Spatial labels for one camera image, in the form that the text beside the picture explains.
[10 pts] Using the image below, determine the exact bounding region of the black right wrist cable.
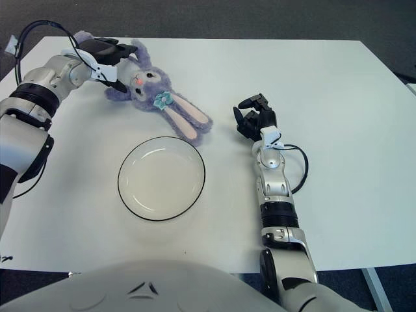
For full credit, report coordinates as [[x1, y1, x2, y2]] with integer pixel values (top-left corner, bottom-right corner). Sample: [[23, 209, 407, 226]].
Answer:
[[282, 144, 309, 194]]

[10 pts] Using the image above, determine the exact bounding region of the grey robot torso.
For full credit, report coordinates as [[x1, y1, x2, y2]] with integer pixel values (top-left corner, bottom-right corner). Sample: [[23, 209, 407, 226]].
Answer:
[[0, 259, 287, 312]]

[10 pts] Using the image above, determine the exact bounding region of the white cable label tag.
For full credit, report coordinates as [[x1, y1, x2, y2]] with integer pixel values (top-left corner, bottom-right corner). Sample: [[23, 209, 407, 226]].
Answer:
[[6, 34, 20, 53]]

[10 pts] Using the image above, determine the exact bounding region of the white metal table leg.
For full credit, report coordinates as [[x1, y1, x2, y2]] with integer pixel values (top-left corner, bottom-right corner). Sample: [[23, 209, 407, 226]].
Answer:
[[362, 266, 396, 312]]

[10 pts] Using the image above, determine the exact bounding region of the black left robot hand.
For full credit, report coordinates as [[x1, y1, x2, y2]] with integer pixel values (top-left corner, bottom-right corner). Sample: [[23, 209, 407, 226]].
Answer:
[[79, 37, 139, 95]]

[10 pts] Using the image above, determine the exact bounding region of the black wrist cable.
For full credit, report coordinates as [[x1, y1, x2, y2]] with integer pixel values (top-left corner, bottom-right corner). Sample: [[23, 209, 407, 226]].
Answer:
[[13, 19, 79, 85], [282, 144, 309, 194]]

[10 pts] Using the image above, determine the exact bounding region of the white plate with black rim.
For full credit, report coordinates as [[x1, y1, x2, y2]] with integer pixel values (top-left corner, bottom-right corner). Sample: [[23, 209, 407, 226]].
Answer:
[[117, 136, 206, 222]]

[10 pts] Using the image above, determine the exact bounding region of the black left elbow cable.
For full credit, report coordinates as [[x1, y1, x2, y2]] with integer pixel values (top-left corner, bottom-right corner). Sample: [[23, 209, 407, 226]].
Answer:
[[12, 152, 48, 199]]

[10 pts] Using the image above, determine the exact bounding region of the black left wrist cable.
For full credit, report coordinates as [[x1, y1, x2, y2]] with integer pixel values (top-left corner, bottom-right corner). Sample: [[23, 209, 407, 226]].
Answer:
[[13, 19, 79, 85]]

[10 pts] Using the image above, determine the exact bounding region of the purple plush bunny doll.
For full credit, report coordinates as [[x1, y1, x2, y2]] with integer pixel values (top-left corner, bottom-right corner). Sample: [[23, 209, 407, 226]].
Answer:
[[73, 31, 214, 147]]

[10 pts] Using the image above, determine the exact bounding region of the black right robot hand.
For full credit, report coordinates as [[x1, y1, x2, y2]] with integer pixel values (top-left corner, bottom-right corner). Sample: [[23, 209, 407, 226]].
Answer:
[[233, 93, 277, 142]]

